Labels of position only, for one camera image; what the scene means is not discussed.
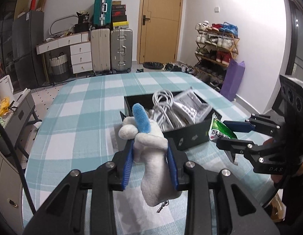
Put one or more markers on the grey side cabinet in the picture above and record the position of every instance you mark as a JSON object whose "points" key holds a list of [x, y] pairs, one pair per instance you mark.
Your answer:
{"points": [[20, 124]]}

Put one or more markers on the purple paper bag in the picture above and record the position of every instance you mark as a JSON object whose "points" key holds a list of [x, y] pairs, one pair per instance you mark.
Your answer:
{"points": [[232, 80]]}

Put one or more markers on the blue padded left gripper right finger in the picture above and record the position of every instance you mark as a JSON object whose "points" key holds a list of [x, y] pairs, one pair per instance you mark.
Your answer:
{"points": [[172, 167]]}

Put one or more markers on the grey white laundry basket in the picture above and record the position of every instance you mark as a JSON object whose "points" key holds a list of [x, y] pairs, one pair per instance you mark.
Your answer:
{"points": [[60, 68]]}

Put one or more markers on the white plush toy blue horn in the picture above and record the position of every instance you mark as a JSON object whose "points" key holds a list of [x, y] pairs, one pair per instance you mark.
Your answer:
{"points": [[149, 148]]}

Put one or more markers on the wooden door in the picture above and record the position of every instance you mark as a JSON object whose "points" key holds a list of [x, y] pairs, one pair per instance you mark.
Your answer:
{"points": [[159, 30]]}

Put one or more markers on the teal checked tablecloth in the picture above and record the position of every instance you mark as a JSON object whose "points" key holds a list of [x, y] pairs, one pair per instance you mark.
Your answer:
{"points": [[78, 132]]}

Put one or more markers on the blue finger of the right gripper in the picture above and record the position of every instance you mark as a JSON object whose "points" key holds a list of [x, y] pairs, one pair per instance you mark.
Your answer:
{"points": [[239, 126]]}

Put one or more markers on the stacked shoe boxes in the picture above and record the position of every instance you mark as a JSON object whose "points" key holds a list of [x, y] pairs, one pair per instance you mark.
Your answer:
{"points": [[119, 16]]}

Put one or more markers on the white drawer desk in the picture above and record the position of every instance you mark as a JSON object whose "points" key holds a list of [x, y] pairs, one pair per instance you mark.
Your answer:
{"points": [[76, 46]]}

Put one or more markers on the black cardboard storage box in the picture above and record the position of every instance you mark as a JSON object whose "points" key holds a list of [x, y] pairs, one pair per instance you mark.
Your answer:
{"points": [[184, 138]]}

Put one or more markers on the silver aluminium suitcase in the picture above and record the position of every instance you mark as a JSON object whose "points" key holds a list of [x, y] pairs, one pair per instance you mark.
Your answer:
{"points": [[121, 44]]}

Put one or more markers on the wooden shoe rack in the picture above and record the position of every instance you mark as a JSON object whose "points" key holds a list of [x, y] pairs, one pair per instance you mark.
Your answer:
{"points": [[216, 47]]}

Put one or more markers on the teal suitcase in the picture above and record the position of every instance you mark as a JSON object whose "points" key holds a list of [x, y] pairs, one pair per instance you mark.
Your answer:
{"points": [[102, 12]]}

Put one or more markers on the black bag on desk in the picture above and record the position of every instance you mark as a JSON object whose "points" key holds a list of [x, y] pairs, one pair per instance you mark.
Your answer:
{"points": [[83, 22]]}

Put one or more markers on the beige suitcase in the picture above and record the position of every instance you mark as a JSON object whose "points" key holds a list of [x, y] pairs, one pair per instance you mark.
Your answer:
{"points": [[100, 50]]}

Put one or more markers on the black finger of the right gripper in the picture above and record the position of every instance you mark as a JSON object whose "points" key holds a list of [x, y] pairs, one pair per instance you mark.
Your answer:
{"points": [[236, 146]]}

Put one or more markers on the dark grey refrigerator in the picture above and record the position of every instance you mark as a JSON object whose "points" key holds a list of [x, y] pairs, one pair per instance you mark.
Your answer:
{"points": [[18, 56]]}

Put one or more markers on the green white tissue packet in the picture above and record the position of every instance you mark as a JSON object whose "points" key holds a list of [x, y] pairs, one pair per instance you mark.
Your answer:
{"points": [[219, 130]]}

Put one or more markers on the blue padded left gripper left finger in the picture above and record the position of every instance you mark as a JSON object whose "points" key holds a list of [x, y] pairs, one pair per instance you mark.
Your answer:
{"points": [[127, 163]]}

